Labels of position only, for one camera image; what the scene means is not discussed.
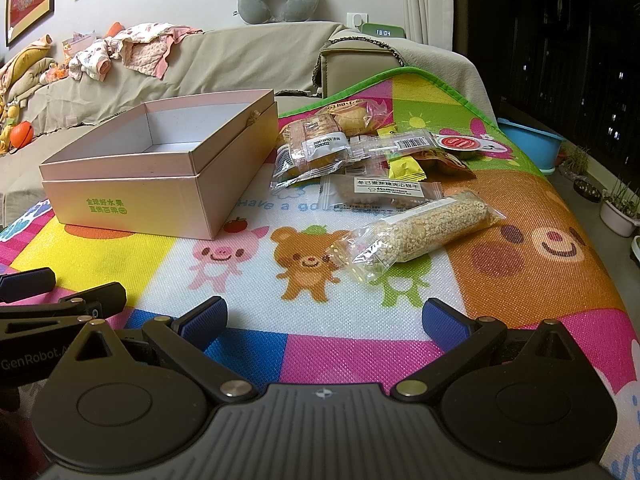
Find colourful cartoon play mat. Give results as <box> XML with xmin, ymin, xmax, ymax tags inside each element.
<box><xmin>0</xmin><ymin>66</ymin><xmax>640</xmax><ymax>480</ymax></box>

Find brown snack packet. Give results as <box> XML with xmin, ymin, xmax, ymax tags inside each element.
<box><xmin>424</xmin><ymin>151</ymin><xmax>476</xmax><ymax>179</ymax></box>

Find orange toy ball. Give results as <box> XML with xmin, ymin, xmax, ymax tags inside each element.
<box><xmin>10</xmin><ymin>122</ymin><xmax>35</xmax><ymax>150</ymax></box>

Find white plant pot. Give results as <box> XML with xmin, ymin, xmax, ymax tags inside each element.
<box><xmin>599</xmin><ymin>180</ymin><xmax>640</xmax><ymax>239</ymax></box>

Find pink cardboard gift box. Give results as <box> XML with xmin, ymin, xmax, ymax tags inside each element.
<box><xmin>39</xmin><ymin>88</ymin><xmax>279</xmax><ymax>241</ymax></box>

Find white curtain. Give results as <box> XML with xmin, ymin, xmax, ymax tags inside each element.
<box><xmin>400</xmin><ymin>0</ymin><xmax>469</xmax><ymax>54</ymax></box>

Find brown cake packet white sticker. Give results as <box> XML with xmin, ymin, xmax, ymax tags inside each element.
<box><xmin>279</xmin><ymin>113</ymin><xmax>348</xmax><ymax>164</ymax></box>

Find dark plant pot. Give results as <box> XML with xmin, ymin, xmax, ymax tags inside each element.
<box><xmin>571</xmin><ymin>176</ymin><xmax>602</xmax><ymax>204</ymax></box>

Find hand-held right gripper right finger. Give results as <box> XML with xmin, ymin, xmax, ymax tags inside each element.
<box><xmin>390</xmin><ymin>297</ymin><xmax>602</xmax><ymax>404</ymax></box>

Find white printed baby garment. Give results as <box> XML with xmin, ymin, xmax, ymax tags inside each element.
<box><xmin>66</xmin><ymin>35</ymin><xmax>127</xmax><ymax>82</ymax></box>

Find sesame snack bar packet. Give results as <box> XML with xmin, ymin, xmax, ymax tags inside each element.
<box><xmin>334</xmin><ymin>191</ymin><xmax>507</xmax><ymax>287</ymax></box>

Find blue plastic basin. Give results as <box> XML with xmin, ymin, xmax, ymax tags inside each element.
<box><xmin>497</xmin><ymin>117</ymin><xmax>564</xmax><ymax>175</ymax></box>

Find yellow candy packet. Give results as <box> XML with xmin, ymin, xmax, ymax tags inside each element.
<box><xmin>386</xmin><ymin>154</ymin><xmax>427</xmax><ymax>182</ymax></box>

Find beige sofa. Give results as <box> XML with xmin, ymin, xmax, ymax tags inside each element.
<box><xmin>0</xmin><ymin>22</ymin><xmax>416</xmax><ymax>211</ymax></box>

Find grey biscuit packet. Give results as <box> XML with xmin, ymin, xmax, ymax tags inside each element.
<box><xmin>319</xmin><ymin>174</ymin><xmax>445</xmax><ymax>214</ymax></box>

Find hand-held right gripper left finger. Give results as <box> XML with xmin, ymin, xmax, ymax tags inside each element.
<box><xmin>48</xmin><ymin>296</ymin><xmax>254</xmax><ymax>404</ymax></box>

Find yellow bread packet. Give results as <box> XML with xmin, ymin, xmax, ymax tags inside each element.
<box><xmin>270</xmin><ymin>143</ymin><xmax>322</xmax><ymax>191</ymax></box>
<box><xmin>320</xmin><ymin>99</ymin><xmax>396</xmax><ymax>134</ymax></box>

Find grey blanket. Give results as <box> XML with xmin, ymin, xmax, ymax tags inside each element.
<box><xmin>385</xmin><ymin>39</ymin><xmax>503</xmax><ymax>121</ymax></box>

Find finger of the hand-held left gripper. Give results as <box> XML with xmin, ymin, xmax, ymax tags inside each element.
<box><xmin>0</xmin><ymin>282</ymin><xmax>127</xmax><ymax>322</ymax></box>
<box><xmin>0</xmin><ymin>267</ymin><xmax>56</xmax><ymax>304</ymax></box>

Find beige sofa cover cloth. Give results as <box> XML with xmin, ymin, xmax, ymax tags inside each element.
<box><xmin>0</xmin><ymin>22</ymin><xmax>351</xmax><ymax>226</ymax></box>

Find small yellow toy figures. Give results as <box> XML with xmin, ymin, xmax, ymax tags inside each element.
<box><xmin>0</xmin><ymin>99</ymin><xmax>22</xmax><ymax>157</ymax></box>

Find spoon-shaped packet red label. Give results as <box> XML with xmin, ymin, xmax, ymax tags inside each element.
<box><xmin>350</xmin><ymin>129</ymin><xmax>485</xmax><ymax>162</ymax></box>

